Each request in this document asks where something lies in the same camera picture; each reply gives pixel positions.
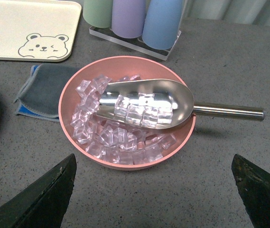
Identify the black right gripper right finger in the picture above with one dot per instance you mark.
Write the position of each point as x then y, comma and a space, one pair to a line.
253, 184

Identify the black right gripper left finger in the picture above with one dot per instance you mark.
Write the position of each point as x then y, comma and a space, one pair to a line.
43, 203

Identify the clear plastic ice cubes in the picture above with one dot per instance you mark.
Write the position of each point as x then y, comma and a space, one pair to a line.
121, 143

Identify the grey blue cloth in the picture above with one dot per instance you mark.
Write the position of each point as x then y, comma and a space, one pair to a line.
39, 96

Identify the pink bowl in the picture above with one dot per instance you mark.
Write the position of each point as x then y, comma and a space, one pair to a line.
115, 68

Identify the metal ice scoop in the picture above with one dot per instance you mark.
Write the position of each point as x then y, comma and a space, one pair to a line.
170, 92

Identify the cream bear tray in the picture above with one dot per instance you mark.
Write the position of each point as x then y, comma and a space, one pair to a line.
38, 30

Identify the clear acrylic cup rack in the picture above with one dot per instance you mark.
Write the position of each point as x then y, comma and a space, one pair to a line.
135, 43

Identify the blue cup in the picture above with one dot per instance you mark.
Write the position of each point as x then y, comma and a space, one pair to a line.
162, 23

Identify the green cup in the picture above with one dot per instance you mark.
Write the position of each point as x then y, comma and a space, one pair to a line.
98, 13

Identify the purple cup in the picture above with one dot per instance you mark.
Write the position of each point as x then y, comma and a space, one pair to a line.
128, 18

